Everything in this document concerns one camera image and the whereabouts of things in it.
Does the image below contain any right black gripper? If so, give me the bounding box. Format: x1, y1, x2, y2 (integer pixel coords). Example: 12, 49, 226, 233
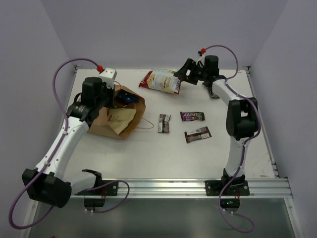
172, 58, 207, 84

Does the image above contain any blue snack bag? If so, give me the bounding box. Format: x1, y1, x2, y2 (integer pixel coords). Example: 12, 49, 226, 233
115, 91, 139, 104

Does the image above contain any red snack packet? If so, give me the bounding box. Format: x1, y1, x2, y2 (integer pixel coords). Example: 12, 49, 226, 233
139, 69, 181, 94

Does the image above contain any cream snack packet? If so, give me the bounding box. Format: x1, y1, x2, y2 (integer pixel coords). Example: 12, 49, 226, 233
108, 108, 136, 134

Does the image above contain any brown paper bag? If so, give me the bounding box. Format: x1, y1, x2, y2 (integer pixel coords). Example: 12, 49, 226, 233
88, 85, 146, 140

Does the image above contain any purple candy packet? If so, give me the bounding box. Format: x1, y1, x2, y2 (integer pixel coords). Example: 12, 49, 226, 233
202, 82, 220, 99

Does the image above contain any purple M&M's packet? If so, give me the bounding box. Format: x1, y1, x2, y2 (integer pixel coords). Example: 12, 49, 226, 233
180, 112, 205, 121

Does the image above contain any brown M&M's packet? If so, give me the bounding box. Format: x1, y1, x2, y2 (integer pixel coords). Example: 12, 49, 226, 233
184, 126, 212, 144
158, 114, 171, 134

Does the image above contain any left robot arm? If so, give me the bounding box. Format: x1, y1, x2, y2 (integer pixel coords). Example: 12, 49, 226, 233
22, 74, 115, 208

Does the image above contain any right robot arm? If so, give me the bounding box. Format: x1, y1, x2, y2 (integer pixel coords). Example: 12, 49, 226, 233
174, 55, 260, 196

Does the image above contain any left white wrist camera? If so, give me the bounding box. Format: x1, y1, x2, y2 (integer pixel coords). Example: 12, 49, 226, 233
97, 65, 117, 89

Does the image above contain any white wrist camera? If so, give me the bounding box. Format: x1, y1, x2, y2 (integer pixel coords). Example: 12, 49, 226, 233
97, 65, 117, 89
196, 48, 206, 66

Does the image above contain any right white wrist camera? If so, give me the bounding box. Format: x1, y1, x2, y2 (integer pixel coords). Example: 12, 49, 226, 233
196, 48, 206, 66

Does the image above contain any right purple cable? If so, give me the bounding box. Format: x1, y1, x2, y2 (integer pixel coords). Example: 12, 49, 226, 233
204, 44, 261, 234

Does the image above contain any purple cable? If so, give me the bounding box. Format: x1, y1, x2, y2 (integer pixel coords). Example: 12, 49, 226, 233
8, 57, 104, 230
204, 44, 261, 234

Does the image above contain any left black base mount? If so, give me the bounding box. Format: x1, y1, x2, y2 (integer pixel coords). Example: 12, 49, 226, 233
75, 180, 119, 211

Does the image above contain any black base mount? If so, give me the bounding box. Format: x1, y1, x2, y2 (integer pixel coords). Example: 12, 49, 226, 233
205, 180, 250, 212
75, 180, 119, 211

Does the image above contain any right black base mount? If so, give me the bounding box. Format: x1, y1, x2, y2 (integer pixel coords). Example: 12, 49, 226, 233
205, 180, 250, 212

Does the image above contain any aluminium mounting rail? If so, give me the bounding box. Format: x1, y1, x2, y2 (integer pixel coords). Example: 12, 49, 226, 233
32, 178, 290, 199

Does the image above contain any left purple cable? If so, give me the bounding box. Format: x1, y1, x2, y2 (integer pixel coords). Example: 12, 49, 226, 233
8, 57, 104, 230

